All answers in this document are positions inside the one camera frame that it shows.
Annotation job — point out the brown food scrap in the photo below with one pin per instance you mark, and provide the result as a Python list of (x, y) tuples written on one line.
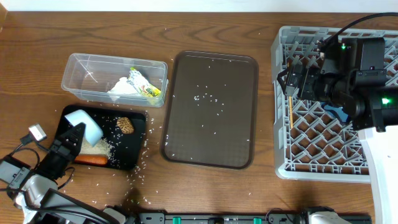
[(125, 125)]

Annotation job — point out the wooden chopstick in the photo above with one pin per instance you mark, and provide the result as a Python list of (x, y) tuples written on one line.
[(291, 120)]

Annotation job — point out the black waste tray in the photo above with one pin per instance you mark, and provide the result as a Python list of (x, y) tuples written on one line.
[(124, 148)]

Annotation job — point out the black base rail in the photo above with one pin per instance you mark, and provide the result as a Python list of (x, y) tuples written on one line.
[(273, 216)]

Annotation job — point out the white napkin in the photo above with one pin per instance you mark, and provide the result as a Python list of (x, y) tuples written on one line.
[(122, 88)]

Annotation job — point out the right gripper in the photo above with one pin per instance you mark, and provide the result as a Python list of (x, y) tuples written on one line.
[(310, 75)]

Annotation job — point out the white rice pile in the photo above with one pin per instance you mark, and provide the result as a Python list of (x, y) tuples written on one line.
[(101, 148)]

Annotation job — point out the light blue rice bowl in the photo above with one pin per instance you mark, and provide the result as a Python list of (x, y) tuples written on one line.
[(93, 133)]

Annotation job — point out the grey dishwasher rack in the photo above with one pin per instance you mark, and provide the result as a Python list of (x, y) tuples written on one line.
[(318, 147)]

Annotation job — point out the brown serving tray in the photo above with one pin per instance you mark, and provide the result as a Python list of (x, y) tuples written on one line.
[(211, 114)]

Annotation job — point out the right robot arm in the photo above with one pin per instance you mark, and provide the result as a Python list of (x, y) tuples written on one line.
[(354, 79)]

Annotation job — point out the orange carrot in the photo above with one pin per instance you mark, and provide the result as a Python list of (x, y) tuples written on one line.
[(96, 160)]

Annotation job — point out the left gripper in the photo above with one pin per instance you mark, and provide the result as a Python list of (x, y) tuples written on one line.
[(61, 149)]

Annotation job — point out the green yellow snack wrapper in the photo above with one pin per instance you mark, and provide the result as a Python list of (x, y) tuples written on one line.
[(141, 84)]

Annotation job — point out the clear plastic bin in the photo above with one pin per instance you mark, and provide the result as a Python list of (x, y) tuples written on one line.
[(89, 77)]

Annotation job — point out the dark blue plate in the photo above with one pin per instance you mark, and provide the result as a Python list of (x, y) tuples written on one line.
[(337, 113)]

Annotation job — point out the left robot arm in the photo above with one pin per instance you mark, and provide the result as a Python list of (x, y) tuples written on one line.
[(35, 191)]

